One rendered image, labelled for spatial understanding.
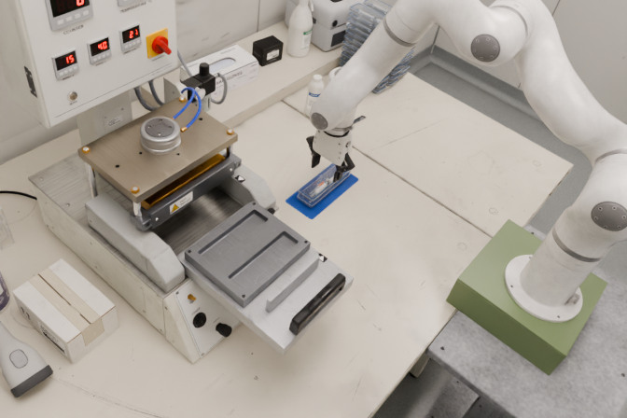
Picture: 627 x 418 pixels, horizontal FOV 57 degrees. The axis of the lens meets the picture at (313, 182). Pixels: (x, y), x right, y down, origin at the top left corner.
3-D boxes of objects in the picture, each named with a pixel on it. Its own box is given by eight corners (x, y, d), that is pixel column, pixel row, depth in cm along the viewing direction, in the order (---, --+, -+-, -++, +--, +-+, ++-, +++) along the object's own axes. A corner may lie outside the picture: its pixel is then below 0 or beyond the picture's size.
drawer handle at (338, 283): (288, 329, 108) (290, 318, 105) (336, 282, 117) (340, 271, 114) (296, 336, 107) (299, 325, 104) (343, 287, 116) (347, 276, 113)
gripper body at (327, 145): (360, 127, 149) (352, 159, 157) (329, 108, 153) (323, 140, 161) (343, 140, 145) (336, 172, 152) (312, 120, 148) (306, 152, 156)
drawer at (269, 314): (174, 268, 119) (174, 244, 113) (249, 212, 132) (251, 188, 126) (282, 358, 108) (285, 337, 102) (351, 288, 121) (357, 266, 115)
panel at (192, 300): (200, 358, 124) (172, 292, 115) (290, 276, 143) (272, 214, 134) (205, 361, 123) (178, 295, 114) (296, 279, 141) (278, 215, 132)
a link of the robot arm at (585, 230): (611, 238, 129) (675, 160, 112) (592, 291, 116) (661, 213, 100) (560, 211, 132) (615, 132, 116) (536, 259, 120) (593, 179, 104)
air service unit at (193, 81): (169, 125, 143) (166, 76, 133) (212, 101, 152) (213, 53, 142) (184, 135, 141) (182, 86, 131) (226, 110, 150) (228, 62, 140)
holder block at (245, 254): (184, 258, 116) (184, 251, 114) (253, 207, 128) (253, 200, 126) (243, 308, 110) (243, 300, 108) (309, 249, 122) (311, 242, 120)
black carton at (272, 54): (251, 58, 200) (252, 41, 195) (271, 51, 205) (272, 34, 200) (261, 67, 197) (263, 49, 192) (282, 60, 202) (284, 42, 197)
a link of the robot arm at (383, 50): (396, 64, 115) (325, 143, 138) (425, 33, 126) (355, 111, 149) (363, 34, 115) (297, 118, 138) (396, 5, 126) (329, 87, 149)
